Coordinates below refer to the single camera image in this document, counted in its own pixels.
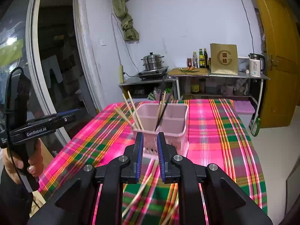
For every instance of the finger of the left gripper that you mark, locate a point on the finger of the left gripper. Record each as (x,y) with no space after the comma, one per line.
(68,112)
(50,122)

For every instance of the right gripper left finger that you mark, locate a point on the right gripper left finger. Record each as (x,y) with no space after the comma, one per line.
(94,195)

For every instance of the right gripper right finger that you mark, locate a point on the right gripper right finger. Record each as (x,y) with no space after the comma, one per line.
(206,195)

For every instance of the light wooden chopstick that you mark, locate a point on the light wooden chopstick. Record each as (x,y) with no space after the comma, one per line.
(132,121)
(158,114)
(142,187)
(169,215)
(131,113)
(135,110)

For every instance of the metal kitchen counter shelf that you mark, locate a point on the metal kitchen counter shelf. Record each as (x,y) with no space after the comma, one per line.
(241,87)

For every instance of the pink plaid tablecloth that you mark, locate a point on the pink plaid tablecloth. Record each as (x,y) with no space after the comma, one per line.
(215,133)

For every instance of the wooden chopstick in basket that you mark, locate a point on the wooden chopstick in basket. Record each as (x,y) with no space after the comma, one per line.
(155,127)
(123,116)

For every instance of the green glass bottle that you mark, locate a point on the green glass bottle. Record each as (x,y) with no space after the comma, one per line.
(256,127)

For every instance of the white power strip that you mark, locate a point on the white power strip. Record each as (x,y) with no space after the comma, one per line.
(121,73)

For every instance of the purple storage box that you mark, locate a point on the purple storage box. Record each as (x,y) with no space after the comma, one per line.
(245,111)

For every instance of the pink plastic utensil basket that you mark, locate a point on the pink plastic utensil basket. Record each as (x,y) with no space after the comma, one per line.
(174,125)

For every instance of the steel steamer pot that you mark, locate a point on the steel steamer pot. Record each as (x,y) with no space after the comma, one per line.
(152,61)

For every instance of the black induction cooker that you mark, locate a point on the black induction cooker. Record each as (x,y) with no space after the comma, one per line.
(152,74)

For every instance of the wooden cutting board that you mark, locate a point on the wooden cutting board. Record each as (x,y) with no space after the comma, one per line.
(184,71)

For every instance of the green hanging cloth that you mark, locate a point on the green hanging cloth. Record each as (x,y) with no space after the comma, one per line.
(121,12)

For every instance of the clear white bottle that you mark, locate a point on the clear white bottle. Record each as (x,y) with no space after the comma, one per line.
(195,59)

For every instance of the green soy sauce bottle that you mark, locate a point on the green soy sauce bottle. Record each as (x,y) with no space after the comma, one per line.
(201,59)

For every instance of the gold cardboard box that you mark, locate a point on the gold cardboard box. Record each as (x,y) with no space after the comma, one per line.
(224,59)

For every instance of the red sauce jar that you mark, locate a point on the red sauce jar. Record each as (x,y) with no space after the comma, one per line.
(189,62)

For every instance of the dark sauce bottle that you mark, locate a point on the dark sauce bottle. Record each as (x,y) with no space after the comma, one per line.
(206,58)

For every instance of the white electric kettle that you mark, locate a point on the white electric kettle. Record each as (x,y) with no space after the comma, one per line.
(257,63)

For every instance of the yellow wooden door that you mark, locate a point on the yellow wooden door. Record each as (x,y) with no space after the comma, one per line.
(282,63)

